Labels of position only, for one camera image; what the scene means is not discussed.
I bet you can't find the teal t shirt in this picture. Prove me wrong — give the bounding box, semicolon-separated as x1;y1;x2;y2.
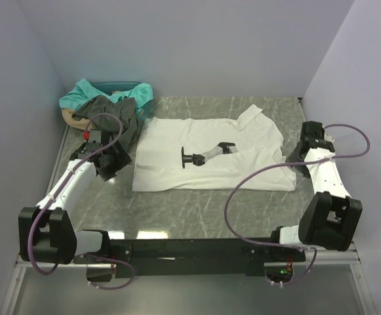
59;79;153;114

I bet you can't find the dark grey t shirt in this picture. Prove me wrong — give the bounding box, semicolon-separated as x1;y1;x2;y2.
71;95;142;154

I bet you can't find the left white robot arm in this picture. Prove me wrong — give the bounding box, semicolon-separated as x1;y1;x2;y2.
18;130;131;265

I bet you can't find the white polo shirt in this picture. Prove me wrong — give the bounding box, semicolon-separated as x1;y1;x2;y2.
132;104;285;192

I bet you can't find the teal plastic basket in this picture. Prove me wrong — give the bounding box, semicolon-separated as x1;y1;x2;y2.
91;81;154;120

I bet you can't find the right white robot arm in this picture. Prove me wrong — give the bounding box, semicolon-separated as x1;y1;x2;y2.
271;121;363;251

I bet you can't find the black base beam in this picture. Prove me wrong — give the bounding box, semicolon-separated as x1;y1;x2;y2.
71;236;309;284

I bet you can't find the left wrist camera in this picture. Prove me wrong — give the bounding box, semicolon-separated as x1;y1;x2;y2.
83;130;102;143

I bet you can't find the aluminium frame rail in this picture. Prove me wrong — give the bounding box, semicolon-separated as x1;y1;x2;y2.
0;98;378;315

